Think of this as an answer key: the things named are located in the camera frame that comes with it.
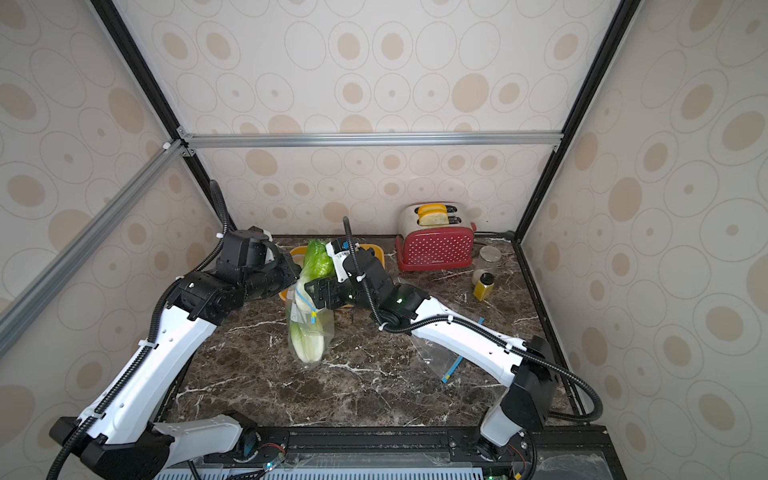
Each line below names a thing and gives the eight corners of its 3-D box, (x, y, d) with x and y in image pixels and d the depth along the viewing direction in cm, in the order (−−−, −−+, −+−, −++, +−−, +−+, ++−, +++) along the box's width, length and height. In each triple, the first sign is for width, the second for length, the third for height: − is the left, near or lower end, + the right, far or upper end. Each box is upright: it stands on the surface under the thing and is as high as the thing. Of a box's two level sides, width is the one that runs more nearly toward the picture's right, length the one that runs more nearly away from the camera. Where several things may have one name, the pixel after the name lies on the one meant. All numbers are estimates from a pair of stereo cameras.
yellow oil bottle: (476, 301, 102) (481, 287, 96) (473, 286, 106) (478, 272, 100) (490, 301, 102) (497, 287, 96) (486, 286, 106) (492, 272, 100)
